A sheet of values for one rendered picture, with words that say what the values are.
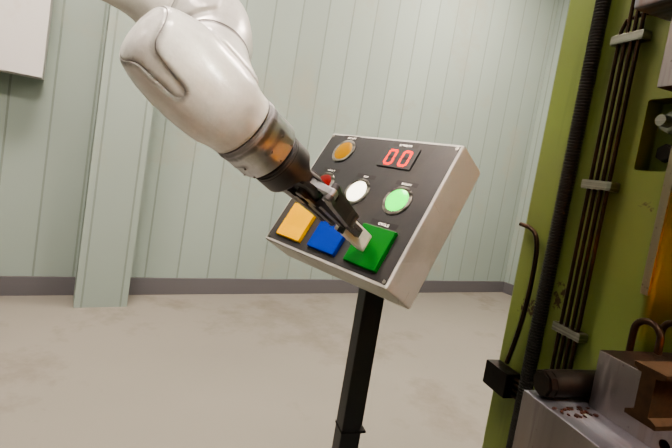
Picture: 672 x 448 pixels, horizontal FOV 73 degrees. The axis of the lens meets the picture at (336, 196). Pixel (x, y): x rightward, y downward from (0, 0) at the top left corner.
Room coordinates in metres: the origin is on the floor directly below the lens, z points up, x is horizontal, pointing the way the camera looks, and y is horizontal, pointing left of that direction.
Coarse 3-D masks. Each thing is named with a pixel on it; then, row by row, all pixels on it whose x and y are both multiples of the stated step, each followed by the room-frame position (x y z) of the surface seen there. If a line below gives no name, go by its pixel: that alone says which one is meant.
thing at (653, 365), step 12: (648, 372) 0.35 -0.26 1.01; (660, 372) 0.34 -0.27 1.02; (648, 384) 0.34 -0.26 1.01; (660, 384) 0.34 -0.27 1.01; (636, 396) 0.35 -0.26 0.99; (648, 396) 0.34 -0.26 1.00; (660, 396) 0.34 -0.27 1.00; (636, 408) 0.35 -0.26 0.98; (648, 408) 0.34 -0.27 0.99; (660, 408) 0.34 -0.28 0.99; (648, 420) 0.34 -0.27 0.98; (660, 420) 0.34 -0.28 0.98
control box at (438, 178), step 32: (320, 160) 0.98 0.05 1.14; (352, 160) 0.92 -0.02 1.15; (416, 160) 0.81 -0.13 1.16; (448, 160) 0.77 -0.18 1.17; (384, 192) 0.81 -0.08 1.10; (416, 192) 0.76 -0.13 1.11; (448, 192) 0.75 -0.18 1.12; (384, 224) 0.76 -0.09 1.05; (416, 224) 0.72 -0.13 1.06; (448, 224) 0.77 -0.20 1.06; (320, 256) 0.80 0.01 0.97; (416, 256) 0.72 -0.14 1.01; (384, 288) 0.68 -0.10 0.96; (416, 288) 0.73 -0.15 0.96
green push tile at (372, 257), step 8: (368, 224) 0.77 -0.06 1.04; (376, 232) 0.75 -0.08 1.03; (384, 232) 0.74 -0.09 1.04; (392, 232) 0.73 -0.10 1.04; (376, 240) 0.74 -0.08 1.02; (384, 240) 0.73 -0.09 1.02; (392, 240) 0.72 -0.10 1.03; (352, 248) 0.76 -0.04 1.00; (368, 248) 0.74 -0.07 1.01; (376, 248) 0.73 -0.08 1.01; (384, 248) 0.72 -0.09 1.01; (344, 256) 0.76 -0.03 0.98; (352, 256) 0.75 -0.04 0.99; (360, 256) 0.74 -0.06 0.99; (368, 256) 0.73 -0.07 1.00; (376, 256) 0.72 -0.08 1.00; (384, 256) 0.71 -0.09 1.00; (352, 264) 0.75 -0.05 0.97; (360, 264) 0.72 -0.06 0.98; (368, 264) 0.71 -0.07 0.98; (376, 264) 0.71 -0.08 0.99; (376, 272) 0.71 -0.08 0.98
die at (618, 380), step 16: (608, 352) 0.49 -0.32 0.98; (624, 352) 0.50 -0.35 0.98; (640, 352) 0.51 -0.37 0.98; (608, 368) 0.48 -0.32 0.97; (624, 368) 0.46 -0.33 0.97; (608, 384) 0.47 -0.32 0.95; (624, 384) 0.46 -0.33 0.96; (592, 400) 0.49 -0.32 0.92; (608, 400) 0.47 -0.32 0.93; (624, 400) 0.45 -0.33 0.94; (608, 416) 0.47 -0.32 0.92; (624, 416) 0.45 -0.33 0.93; (640, 432) 0.43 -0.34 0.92; (656, 432) 0.42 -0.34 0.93
